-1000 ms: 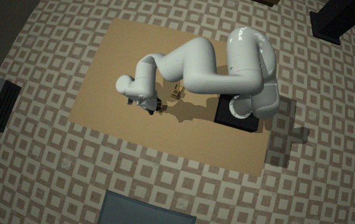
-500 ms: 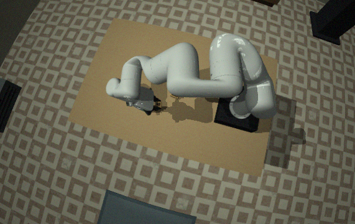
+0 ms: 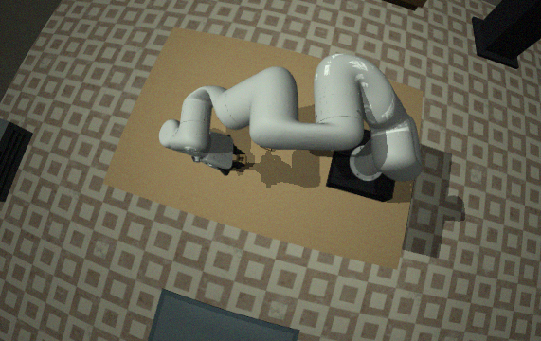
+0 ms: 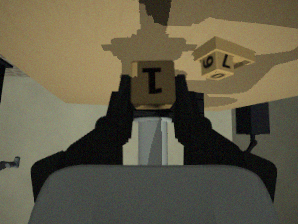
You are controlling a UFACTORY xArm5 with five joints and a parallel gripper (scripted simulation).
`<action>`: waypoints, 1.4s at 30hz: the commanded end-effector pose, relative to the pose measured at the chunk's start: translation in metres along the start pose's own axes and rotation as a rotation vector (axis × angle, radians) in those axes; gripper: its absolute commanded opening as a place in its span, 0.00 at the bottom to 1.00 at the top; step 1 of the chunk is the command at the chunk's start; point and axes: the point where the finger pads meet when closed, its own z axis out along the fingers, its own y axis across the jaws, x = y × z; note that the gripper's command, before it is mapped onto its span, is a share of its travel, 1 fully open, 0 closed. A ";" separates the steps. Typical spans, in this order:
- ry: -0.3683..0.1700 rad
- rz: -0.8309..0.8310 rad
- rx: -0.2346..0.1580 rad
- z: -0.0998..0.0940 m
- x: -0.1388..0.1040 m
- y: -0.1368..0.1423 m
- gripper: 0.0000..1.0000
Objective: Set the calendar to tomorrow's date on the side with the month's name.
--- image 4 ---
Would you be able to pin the beige number cube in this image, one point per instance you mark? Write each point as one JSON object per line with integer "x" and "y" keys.
{"x": 153, "y": 84}
{"x": 217, "y": 65}

